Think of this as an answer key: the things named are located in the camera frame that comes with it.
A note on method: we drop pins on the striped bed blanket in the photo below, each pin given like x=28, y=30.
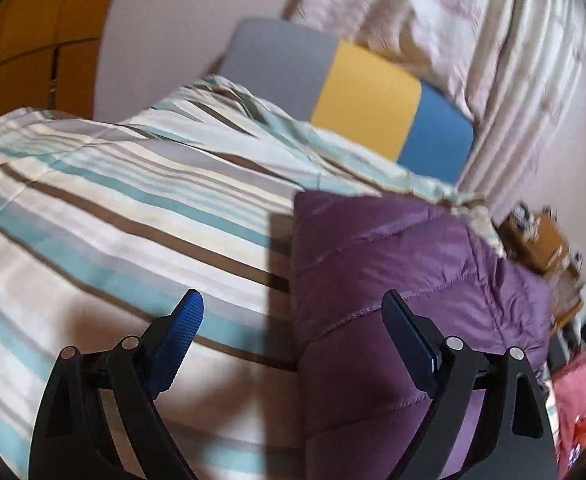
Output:
x=123, y=210

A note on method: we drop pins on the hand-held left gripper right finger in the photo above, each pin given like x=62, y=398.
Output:
x=410, y=335

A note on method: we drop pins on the purple quilted puffer jacket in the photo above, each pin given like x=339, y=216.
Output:
x=398, y=310

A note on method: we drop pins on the orange wooden wardrobe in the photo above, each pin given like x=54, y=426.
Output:
x=33, y=30

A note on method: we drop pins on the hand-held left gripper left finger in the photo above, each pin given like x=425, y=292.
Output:
x=180, y=330

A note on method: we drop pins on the pale patterned curtain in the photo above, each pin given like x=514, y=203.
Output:
x=473, y=60

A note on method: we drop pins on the wooden bedside table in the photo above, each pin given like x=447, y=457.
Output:
x=543, y=250

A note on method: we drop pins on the red cloth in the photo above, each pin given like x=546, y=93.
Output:
x=580, y=400

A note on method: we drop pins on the grey yellow blue headboard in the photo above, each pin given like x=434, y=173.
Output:
x=353, y=95

